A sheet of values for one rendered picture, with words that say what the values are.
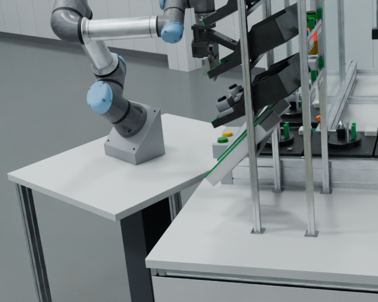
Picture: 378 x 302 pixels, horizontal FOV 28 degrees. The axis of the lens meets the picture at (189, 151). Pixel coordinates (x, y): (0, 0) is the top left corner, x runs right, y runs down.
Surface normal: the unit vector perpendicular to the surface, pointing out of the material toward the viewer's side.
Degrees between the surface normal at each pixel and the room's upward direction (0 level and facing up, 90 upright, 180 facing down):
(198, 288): 90
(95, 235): 0
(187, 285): 90
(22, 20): 90
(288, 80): 65
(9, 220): 0
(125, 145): 44
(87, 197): 0
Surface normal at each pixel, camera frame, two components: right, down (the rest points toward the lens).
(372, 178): -0.30, 0.36
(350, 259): -0.10, -0.94
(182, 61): -0.71, 0.31
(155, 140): 0.66, 0.20
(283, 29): 0.76, -0.32
